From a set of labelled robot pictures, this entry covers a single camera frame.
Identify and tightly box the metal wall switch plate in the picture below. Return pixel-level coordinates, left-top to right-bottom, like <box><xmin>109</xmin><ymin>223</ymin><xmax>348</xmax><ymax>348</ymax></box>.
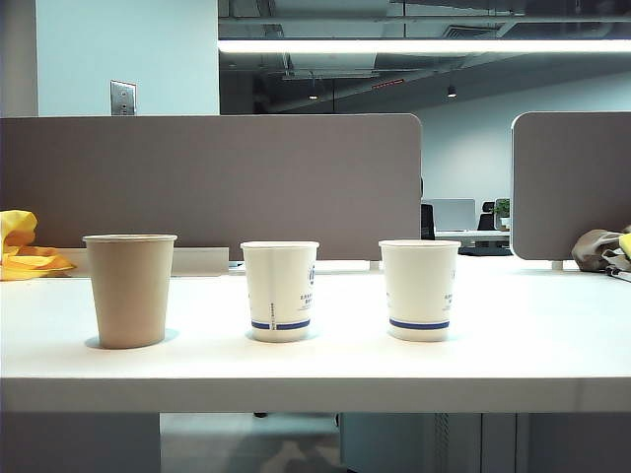
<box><xmin>109</xmin><ymin>79</ymin><xmax>138</xmax><ymax>116</ymax></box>

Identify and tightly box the white background desk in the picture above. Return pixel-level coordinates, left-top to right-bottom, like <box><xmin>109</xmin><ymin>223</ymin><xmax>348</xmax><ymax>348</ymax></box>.
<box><xmin>435</xmin><ymin>230</ymin><xmax>513</xmax><ymax>249</ymax></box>

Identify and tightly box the brown crumpled bag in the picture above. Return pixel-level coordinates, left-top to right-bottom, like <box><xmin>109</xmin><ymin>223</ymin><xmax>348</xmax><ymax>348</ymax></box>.
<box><xmin>571</xmin><ymin>225</ymin><xmax>631</xmax><ymax>283</ymax></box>

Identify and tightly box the dark office chair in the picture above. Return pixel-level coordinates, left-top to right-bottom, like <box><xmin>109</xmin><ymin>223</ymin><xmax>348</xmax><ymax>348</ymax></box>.
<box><xmin>420</xmin><ymin>177</ymin><xmax>437</xmax><ymax>242</ymax></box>

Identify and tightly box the wide grey desk partition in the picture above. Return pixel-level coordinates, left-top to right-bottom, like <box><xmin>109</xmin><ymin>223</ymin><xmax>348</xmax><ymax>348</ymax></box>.
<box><xmin>0</xmin><ymin>113</ymin><xmax>424</xmax><ymax>261</ymax></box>

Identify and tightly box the green potted plant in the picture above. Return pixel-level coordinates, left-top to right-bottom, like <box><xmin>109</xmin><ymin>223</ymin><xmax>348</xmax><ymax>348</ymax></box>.
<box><xmin>494</xmin><ymin>197</ymin><xmax>513</xmax><ymax>232</ymax></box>

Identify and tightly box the long ceiling light strip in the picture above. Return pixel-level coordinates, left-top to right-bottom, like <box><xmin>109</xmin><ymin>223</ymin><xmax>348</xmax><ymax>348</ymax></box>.
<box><xmin>217</xmin><ymin>38</ymin><xmax>631</xmax><ymax>53</ymax></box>

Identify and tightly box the yellow cloth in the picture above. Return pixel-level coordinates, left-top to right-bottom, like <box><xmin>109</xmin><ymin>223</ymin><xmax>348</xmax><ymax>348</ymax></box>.
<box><xmin>0</xmin><ymin>209</ymin><xmax>78</xmax><ymax>282</ymax></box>

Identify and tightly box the white paper cup blue stripe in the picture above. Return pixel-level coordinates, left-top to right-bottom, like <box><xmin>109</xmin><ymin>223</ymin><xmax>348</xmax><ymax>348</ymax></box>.
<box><xmin>240</xmin><ymin>240</ymin><xmax>320</xmax><ymax>344</ymax></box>
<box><xmin>379</xmin><ymin>239</ymin><xmax>462</xmax><ymax>343</ymax></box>

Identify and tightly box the grey under-desk cabinet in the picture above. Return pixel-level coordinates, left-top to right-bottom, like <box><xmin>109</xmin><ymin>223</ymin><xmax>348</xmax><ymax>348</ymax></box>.
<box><xmin>339</xmin><ymin>412</ymin><xmax>519</xmax><ymax>473</ymax></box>

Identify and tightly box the black office chair with headrest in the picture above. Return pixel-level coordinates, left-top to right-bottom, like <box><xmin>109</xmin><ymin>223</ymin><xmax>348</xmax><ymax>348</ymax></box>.
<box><xmin>476</xmin><ymin>200</ymin><xmax>496</xmax><ymax>232</ymax></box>

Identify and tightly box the narrow grey desk partition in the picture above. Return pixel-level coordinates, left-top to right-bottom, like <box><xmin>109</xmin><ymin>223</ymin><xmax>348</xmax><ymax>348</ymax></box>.
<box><xmin>511</xmin><ymin>110</ymin><xmax>631</xmax><ymax>261</ymax></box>

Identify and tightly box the brown paper cup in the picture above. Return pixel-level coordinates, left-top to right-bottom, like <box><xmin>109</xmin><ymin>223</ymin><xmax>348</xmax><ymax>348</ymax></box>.
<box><xmin>82</xmin><ymin>234</ymin><xmax>178</xmax><ymax>350</ymax></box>

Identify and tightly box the wide grey desk leg panel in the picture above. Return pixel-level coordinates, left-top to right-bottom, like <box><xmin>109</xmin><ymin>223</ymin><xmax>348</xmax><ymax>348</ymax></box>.
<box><xmin>0</xmin><ymin>412</ymin><xmax>162</xmax><ymax>473</ymax></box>

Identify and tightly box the white desk screen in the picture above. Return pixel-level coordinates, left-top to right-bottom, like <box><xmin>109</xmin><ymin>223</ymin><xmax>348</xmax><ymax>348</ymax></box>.
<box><xmin>422</xmin><ymin>198</ymin><xmax>477</xmax><ymax>233</ymax></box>

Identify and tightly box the grey desk side panel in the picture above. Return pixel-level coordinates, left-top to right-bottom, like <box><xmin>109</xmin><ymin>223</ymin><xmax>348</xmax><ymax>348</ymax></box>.
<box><xmin>517</xmin><ymin>412</ymin><xmax>631</xmax><ymax>473</ymax></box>

